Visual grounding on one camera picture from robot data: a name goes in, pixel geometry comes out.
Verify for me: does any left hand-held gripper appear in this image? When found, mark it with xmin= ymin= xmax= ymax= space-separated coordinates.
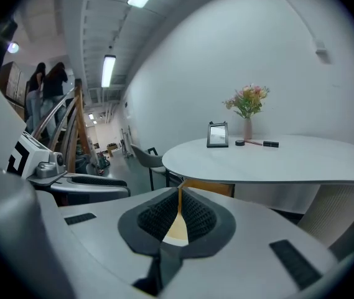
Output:
xmin=7 ymin=131 xmax=131 ymax=207

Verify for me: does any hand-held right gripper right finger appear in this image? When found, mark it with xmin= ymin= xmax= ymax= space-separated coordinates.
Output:
xmin=161 ymin=187 xmax=348 ymax=299

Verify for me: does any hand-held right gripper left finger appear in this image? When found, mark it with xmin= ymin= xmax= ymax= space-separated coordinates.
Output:
xmin=52 ymin=187 xmax=180 ymax=299

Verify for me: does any grey chair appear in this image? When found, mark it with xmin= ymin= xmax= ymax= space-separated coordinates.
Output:
xmin=131 ymin=143 xmax=173 ymax=191

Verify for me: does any wooden stair railing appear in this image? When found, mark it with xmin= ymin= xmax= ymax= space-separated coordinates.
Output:
xmin=31 ymin=78 xmax=92 ymax=174

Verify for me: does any white mesh chair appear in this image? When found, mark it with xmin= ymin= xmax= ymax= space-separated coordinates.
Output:
xmin=297 ymin=184 xmax=354 ymax=261

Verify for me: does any black framed mirror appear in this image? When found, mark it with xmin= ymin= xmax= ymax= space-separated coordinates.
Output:
xmin=206 ymin=121 xmax=230 ymax=149

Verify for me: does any pink vase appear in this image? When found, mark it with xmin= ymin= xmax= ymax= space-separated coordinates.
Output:
xmin=243 ymin=118 xmax=253 ymax=141

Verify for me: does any brown cabinet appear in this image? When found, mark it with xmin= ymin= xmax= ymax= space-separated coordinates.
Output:
xmin=0 ymin=61 xmax=27 ymax=112

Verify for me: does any pink and yellow flower bouquet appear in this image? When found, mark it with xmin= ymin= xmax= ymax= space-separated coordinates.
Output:
xmin=222 ymin=83 xmax=271 ymax=120

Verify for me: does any white wall junction box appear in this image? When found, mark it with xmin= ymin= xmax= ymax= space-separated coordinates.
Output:
xmin=315 ymin=38 xmax=332 ymax=64

